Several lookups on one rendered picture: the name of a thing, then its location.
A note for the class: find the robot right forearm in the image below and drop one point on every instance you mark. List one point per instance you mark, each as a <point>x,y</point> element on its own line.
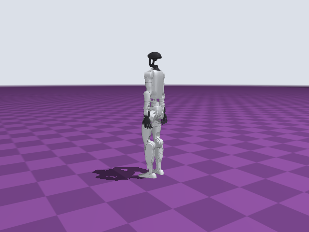
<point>161,102</point>

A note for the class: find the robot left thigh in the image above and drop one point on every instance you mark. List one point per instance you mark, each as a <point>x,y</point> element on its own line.
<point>146,133</point>

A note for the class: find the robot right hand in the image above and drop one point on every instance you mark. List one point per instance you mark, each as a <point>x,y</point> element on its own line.
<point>164,118</point>

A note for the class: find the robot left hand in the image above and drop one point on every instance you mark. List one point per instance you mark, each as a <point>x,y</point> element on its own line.
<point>147,122</point>

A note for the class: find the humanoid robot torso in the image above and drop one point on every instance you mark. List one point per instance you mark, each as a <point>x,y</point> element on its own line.
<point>157,90</point>

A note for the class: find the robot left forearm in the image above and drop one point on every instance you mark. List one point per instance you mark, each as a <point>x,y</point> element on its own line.
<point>147,101</point>

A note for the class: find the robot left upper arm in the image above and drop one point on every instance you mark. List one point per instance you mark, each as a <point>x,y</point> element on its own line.
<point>148,81</point>

